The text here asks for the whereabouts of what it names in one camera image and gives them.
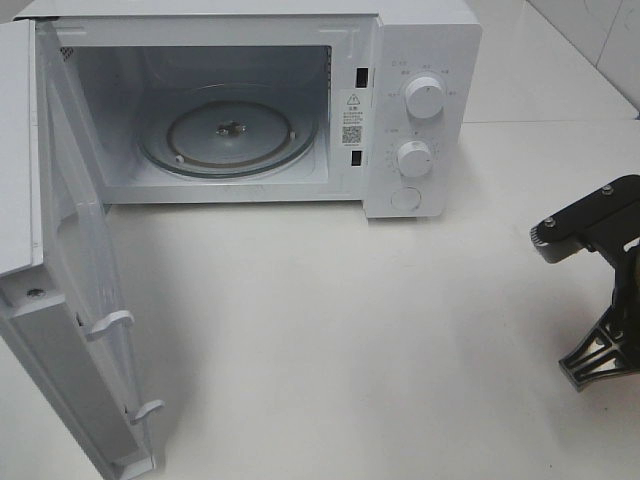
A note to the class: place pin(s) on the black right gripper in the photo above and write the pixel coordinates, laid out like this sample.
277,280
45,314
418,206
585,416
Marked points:
611,348

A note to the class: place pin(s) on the round white door button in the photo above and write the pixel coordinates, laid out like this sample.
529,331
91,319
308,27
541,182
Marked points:
406,199

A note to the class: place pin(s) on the lower white microwave knob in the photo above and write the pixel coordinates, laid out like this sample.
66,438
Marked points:
414,159

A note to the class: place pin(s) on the white microwave knob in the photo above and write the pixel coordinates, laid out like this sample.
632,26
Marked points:
424,96
414,159

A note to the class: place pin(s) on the upper white microwave knob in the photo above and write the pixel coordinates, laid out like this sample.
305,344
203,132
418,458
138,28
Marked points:
424,96

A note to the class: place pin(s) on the white microwave oven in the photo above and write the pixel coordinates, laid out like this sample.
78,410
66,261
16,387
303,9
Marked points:
360,54

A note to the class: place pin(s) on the glass microwave turntable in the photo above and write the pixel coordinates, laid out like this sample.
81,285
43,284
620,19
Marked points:
229,131

